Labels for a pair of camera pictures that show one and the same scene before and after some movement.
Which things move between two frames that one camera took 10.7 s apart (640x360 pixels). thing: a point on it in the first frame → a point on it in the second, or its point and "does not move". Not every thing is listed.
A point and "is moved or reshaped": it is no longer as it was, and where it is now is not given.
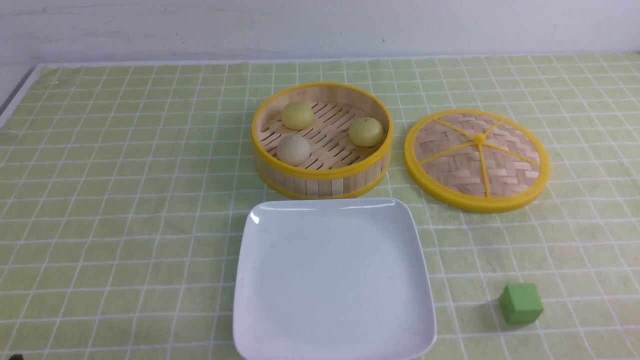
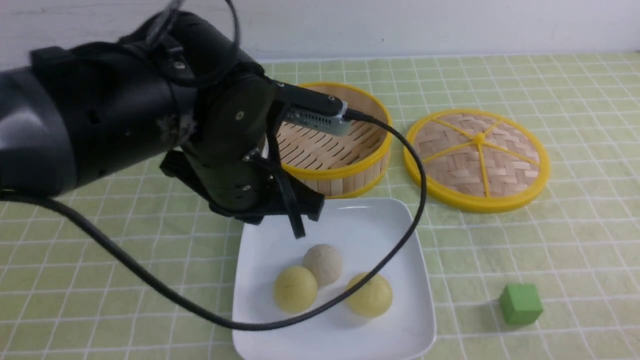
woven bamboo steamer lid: [479, 160] does not move
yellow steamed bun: [298, 116] is moved or reshaped
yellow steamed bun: [366, 132] → [372, 298]
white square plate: [332, 278] does not move
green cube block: [521, 303] does not move
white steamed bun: [293, 150] → [325, 261]
